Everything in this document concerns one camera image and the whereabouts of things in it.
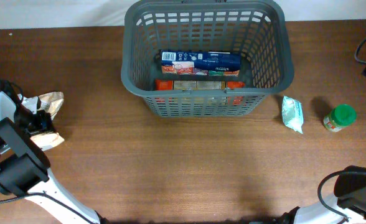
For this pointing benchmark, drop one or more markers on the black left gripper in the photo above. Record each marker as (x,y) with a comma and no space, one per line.
(46,122)

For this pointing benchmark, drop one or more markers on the beige paper pouch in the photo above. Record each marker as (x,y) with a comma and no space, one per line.
(51,103)

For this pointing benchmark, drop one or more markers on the green lid jar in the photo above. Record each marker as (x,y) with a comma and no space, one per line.
(339,118)

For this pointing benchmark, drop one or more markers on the pale green wipes packet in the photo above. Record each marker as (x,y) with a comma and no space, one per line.
(292,114)

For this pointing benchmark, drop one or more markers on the orange spaghetti packet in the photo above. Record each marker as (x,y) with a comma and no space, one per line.
(199,85)

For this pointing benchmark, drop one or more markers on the blue tissue box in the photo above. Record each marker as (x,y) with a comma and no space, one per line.
(216,64)

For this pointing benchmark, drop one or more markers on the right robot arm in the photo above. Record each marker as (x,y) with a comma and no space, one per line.
(342,199)

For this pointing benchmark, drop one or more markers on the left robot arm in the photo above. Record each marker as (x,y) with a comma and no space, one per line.
(26,174)

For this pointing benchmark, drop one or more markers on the grey plastic basket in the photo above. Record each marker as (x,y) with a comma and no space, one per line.
(255,30)

